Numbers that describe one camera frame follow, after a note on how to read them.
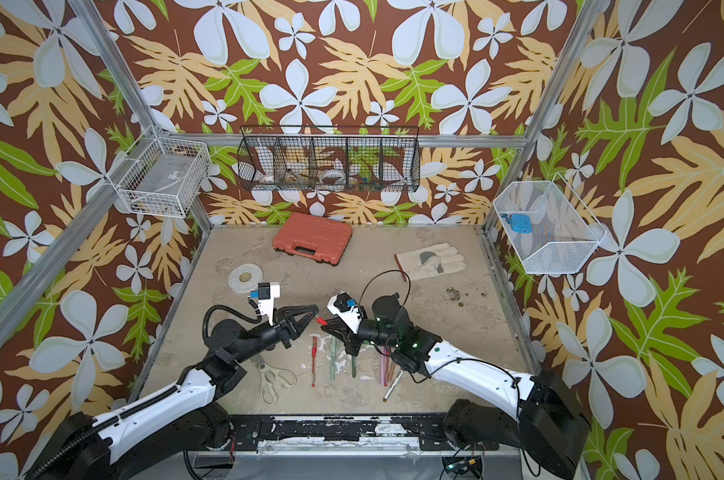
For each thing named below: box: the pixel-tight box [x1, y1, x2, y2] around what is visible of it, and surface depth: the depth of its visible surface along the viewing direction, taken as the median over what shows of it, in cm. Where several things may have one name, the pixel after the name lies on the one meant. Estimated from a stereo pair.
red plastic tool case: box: [272, 212, 353, 266], surface depth 113 cm
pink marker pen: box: [379, 346, 388, 387], surface depth 86 cm
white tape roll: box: [228, 263, 264, 294], surface depth 107 cm
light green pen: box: [330, 336, 337, 381], surface depth 88 cm
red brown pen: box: [386, 346, 397, 383], surface depth 86 cm
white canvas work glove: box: [394, 242, 467, 282], surface depth 112 cm
